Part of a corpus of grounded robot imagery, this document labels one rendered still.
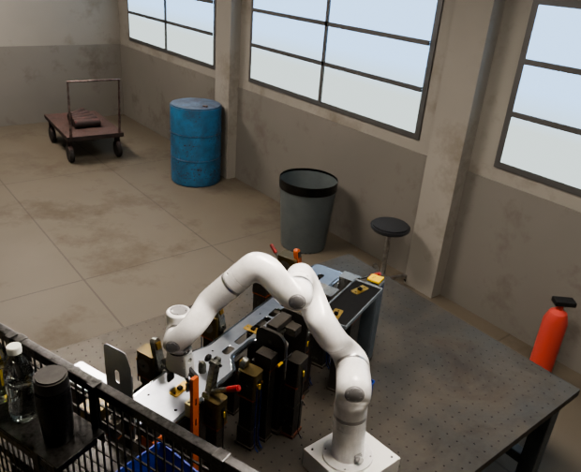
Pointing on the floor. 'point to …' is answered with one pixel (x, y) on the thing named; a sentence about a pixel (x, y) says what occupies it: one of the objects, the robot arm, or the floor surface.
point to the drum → (195, 141)
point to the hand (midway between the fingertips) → (180, 383)
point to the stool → (388, 226)
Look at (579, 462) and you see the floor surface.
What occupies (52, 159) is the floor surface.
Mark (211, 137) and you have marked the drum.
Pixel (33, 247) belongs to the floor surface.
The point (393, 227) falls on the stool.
